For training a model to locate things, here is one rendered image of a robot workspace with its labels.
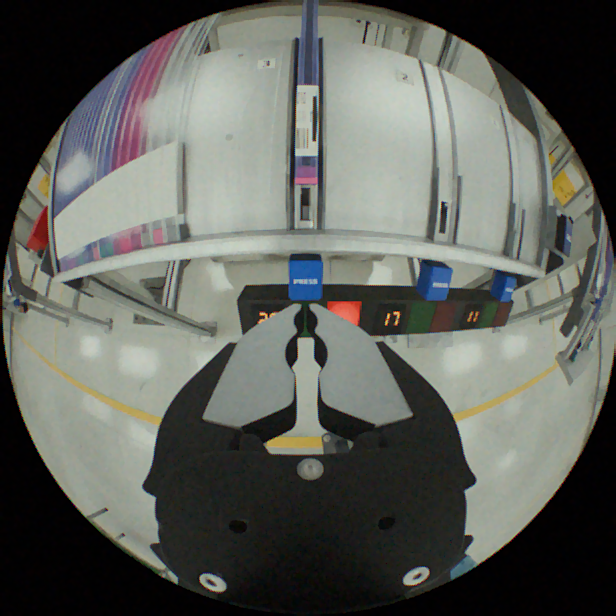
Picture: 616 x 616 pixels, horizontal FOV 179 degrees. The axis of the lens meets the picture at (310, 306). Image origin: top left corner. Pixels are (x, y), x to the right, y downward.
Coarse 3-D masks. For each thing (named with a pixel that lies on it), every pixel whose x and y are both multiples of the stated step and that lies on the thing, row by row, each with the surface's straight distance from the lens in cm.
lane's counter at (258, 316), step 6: (252, 306) 19; (258, 306) 19; (264, 306) 19; (270, 306) 19; (276, 306) 19; (282, 306) 19; (252, 312) 20; (258, 312) 19; (264, 312) 19; (270, 312) 19; (276, 312) 19; (252, 318) 20; (258, 318) 20; (264, 318) 20
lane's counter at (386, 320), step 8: (384, 304) 20; (392, 304) 20; (400, 304) 21; (376, 312) 20; (384, 312) 20; (392, 312) 21; (400, 312) 21; (376, 320) 21; (384, 320) 21; (392, 320) 21; (400, 320) 22; (376, 328) 21; (384, 328) 21; (392, 328) 22; (400, 328) 22
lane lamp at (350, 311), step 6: (330, 306) 19; (336, 306) 19; (342, 306) 19; (348, 306) 19; (354, 306) 19; (336, 312) 19; (342, 312) 19; (348, 312) 19; (354, 312) 20; (348, 318) 20; (354, 318) 20
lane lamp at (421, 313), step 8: (416, 304) 21; (424, 304) 22; (432, 304) 22; (416, 312) 22; (424, 312) 22; (432, 312) 23; (408, 320) 22; (416, 320) 22; (424, 320) 23; (408, 328) 23; (416, 328) 23; (424, 328) 24
